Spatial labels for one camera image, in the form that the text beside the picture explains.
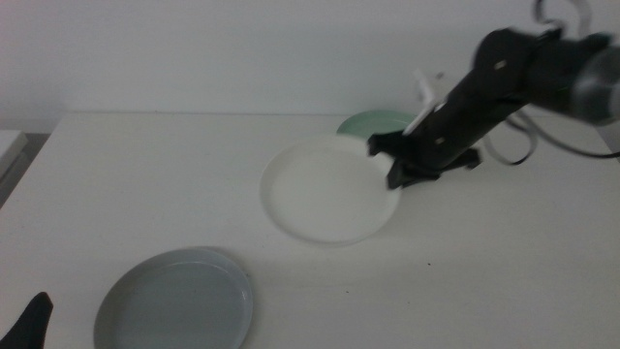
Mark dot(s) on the pale green shallow bowl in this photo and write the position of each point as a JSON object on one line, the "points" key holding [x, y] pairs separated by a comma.
{"points": [[375, 123]]}

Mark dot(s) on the white shallow bowl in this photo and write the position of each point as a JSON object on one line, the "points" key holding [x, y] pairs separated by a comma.
{"points": [[329, 191]]}

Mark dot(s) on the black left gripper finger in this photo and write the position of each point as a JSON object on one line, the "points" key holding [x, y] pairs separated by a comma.
{"points": [[30, 325]]}

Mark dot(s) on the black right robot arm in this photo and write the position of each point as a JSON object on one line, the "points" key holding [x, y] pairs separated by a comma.
{"points": [[576, 72]]}

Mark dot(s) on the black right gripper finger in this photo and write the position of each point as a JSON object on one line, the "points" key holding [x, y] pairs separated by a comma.
{"points": [[404, 175], [385, 144]]}

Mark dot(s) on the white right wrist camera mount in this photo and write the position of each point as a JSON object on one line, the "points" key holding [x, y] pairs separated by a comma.
{"points": [[426, 104]]}

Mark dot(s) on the grey shallow bowl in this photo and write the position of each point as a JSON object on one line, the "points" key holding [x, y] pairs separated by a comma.
{"points": [[179, 305]]}

